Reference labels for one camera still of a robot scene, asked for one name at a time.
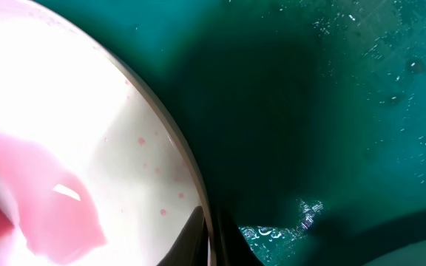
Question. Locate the light blue plate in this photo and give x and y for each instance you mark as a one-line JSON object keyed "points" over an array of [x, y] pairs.
{"points": [[411, 255]]}

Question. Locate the white plate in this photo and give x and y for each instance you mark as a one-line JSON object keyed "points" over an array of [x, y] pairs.
{"points": [[91, 172]]}

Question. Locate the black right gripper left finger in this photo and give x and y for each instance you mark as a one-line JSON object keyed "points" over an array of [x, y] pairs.
{"points": [[191, 246]]}

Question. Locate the blue plastic tray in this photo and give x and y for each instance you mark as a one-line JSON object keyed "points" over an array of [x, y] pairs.
{"points": [[307, 119]]}

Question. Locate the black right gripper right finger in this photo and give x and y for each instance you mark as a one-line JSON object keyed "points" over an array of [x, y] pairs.
{"points": [[230, 246]]}

